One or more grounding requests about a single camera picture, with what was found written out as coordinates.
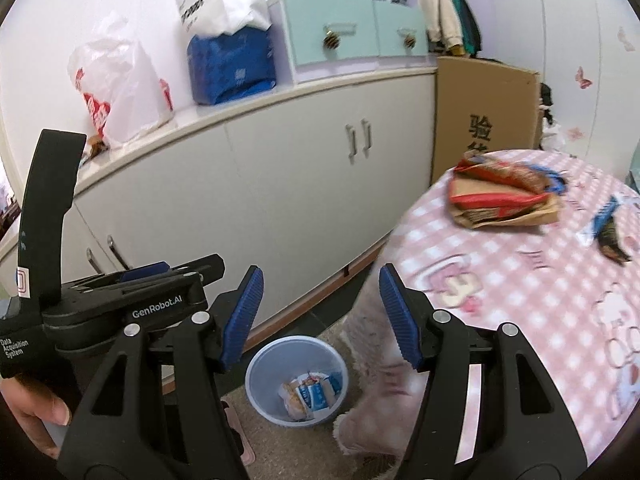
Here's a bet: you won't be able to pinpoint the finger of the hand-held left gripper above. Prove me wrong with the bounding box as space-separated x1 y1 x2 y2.
167 254 227 287
67 261 172 289

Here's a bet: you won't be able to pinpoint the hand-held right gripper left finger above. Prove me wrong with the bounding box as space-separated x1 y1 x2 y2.
55 266 264 480

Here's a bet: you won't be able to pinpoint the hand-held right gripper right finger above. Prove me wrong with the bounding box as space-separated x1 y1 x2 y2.
378 262 587 480

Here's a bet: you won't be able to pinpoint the blue plastic bin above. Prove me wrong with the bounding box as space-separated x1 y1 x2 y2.
245 336 347 428

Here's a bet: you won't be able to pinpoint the red brown paper bag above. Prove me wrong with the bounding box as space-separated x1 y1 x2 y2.
447 152 565 229

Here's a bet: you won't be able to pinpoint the blue white wrapper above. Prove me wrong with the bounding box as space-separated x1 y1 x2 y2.
575 195 635 264

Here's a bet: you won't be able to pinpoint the person's left hand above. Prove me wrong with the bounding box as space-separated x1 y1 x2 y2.
0 375 72 460

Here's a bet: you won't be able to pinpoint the white low cabinet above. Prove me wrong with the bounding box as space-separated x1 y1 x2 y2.
0 65 440 343

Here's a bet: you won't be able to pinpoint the dried plant scraps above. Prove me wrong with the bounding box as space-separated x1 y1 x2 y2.
81 134 109 162

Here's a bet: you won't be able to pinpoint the pink checkered tablecloth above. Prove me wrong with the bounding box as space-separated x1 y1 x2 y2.
334 149 640 467

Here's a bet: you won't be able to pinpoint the white plastic bag red print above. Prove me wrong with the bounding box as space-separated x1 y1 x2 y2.
67 14 174 149

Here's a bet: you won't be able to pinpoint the blue woven bag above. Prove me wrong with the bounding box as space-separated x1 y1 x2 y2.
187 25 277 106

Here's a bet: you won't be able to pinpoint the cardboard box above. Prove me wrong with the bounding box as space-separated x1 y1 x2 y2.
432 56 543 188

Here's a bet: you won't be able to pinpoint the small white plastic bag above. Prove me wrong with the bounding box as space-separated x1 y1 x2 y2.
542 120 567 149

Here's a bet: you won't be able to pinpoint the dark clothes pile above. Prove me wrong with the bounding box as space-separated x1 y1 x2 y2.
539 82 554 126

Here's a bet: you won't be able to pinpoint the teal drawer unit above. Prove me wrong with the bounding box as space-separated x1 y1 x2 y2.
279 0 437 85

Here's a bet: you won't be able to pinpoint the hanging dark green jacket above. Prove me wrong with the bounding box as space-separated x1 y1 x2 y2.
445 0 484 59

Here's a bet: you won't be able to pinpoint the white wardrobe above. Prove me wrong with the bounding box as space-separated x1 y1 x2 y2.
480 0 640 181

